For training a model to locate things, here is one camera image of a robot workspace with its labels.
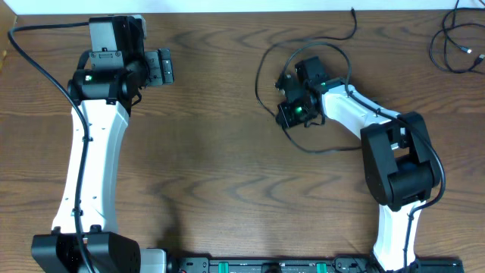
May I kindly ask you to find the black USB cable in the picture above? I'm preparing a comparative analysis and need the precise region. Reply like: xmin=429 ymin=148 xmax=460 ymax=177
xmin=254 ymin=7 xmax=363 ymax=155
xmin=428 ymin=0 xmax=485 ymax=75

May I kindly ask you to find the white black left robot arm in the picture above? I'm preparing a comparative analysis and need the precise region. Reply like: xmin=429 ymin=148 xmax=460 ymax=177
xmin=31 ymin=15 xmax=174 ymax=272

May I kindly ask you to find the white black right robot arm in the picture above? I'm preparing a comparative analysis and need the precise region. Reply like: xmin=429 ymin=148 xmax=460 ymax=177
xmin=275 ymin=57 xmax=445 ymax=272

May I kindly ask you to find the black right camera cable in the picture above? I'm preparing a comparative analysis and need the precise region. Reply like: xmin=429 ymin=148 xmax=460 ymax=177
xmin=280 ymin=40 xmax=446 ymax=273

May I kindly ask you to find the black camera cable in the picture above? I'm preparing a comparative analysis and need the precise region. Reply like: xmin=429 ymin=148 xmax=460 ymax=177
xmin=7 ymin=21 xmax=95 ymax=273
xmin=280 ymin=40 xmax=446 ymax=273

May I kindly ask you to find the black left camera cable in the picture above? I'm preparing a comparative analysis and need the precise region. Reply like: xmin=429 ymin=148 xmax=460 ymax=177
xmin=7 ymin=21 xmax=95 ymax=273

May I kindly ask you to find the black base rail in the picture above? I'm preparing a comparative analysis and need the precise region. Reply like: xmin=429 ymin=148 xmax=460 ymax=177
xmin=166 ymin=256 xmax=465 ymax=273

